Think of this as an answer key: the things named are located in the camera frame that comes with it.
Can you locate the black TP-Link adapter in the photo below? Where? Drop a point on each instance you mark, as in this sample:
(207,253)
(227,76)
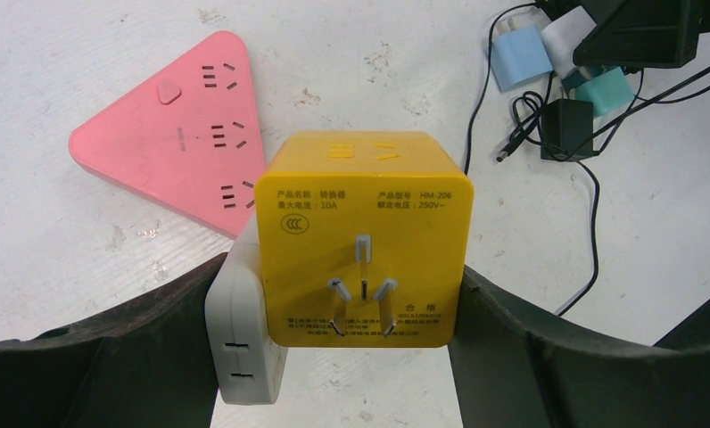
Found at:
(567,130)

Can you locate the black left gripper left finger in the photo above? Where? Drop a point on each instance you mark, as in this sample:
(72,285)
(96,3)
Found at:
(144,363)

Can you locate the white charger block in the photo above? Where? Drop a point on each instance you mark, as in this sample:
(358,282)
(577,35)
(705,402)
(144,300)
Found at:
(249,365)
(563,35)

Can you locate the pink triangular power strip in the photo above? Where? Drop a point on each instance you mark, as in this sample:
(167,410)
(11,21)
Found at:
(187,138)

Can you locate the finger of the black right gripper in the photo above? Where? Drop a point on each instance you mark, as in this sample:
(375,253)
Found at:
(661,34)

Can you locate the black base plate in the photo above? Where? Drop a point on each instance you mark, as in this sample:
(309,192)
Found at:
(693,331)

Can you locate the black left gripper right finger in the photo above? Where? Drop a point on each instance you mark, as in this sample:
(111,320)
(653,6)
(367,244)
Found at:
(517,365)

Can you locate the teal block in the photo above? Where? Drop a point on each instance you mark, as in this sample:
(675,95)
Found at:
(606,87)

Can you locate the yellow block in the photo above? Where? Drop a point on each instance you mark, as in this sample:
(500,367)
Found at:
(363,238)

